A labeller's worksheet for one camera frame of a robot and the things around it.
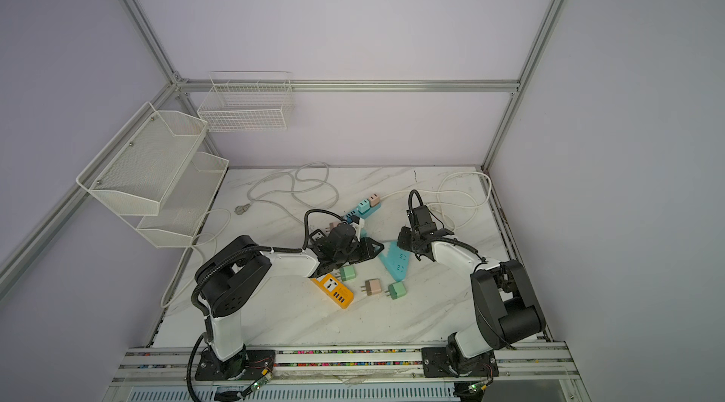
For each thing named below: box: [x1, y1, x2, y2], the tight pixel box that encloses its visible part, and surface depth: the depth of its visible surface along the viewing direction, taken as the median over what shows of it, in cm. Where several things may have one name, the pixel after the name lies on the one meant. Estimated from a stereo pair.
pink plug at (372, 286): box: [360, 278, 382, 296], surface depth 88 cm
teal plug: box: [357, 199, 371, 215], surface depth 103 cm
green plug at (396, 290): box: [384, 281, 407, 301], surface depth 87 cm
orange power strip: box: [309, 273, 355, 310], surface depth 86 cm
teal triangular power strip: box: [379, 240, 411, 283], surface depth 91 cm
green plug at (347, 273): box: [339, 265, 357, 283], surface depth 90 cm
